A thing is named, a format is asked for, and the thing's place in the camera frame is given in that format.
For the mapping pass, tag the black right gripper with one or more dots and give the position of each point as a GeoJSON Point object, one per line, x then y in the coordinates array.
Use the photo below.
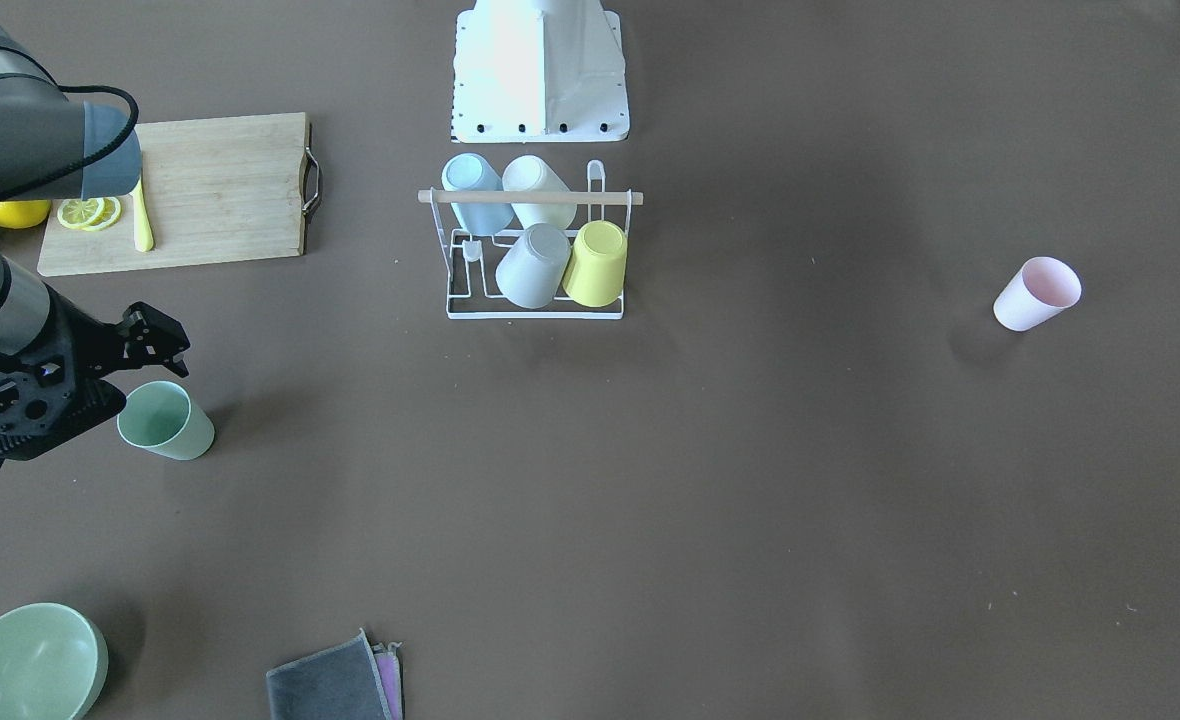
{"type": "Point", "coordinates": [87, 341]}

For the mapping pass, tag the green cup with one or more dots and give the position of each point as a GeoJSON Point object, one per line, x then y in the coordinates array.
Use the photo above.
{"type": "Point", "coordinates": [160, 417]}

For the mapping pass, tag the pink cup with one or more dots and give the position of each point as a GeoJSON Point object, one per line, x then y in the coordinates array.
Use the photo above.
{"type": "Point", "coordinates": [1043, 288]}

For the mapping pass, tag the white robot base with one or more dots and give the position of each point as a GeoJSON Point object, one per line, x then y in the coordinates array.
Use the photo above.
{"type": "Point", "coordinates": [539, 72]}

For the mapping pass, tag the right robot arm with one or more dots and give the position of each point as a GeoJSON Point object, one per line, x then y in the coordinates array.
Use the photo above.
{"type": "Point", "coordinates": [54, 145]}

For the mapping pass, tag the grey cup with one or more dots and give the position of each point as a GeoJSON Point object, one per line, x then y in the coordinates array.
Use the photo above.
{"type": "Point", "coordinates": [532, 270]}

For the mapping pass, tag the white cup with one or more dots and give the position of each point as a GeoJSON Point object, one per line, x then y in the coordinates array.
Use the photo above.
{"type": "Point", "coordinates": [531, 175]}

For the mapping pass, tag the yellow cup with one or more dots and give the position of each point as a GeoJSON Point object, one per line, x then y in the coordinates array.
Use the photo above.
{"type": "Point", "coordinates": [595, 274]}

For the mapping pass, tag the yellow plastic knife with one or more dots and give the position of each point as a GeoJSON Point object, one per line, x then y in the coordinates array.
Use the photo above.
{"type": "Point", "coordinates": [143, 234]}

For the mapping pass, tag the lemon slice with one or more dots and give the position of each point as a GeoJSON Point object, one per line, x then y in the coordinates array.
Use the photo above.
{"type": "Point", "coordinates": [111, 211]}
{"type": "Point", "coordinates": [80, 214]}

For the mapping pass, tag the wooden cutting board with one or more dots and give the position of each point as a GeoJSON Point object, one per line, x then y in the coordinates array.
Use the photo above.
{"type": "Point", "coordinates": [220, 190]}

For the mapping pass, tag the whole yellow lemon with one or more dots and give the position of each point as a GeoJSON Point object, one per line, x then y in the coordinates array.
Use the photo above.
{"type": "Point", "coordinates": [24, 214]}

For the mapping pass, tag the green bowl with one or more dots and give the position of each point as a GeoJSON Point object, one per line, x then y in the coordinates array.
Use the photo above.
{"type": "Point", "coordinates": [53, 662]}

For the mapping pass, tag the grey folded cloth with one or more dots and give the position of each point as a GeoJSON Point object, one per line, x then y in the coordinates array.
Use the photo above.
{"type": "Point", "coordinates": [339, 683]}

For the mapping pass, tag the pink cloth under grey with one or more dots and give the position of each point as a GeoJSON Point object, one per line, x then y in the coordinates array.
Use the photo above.
{"type": "Point", "coordinates": [386, 656]}

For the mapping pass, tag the white wire cup rack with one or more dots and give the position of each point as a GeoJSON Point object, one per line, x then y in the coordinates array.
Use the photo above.
{"type": "Point", "coordinates": [475, 225]}

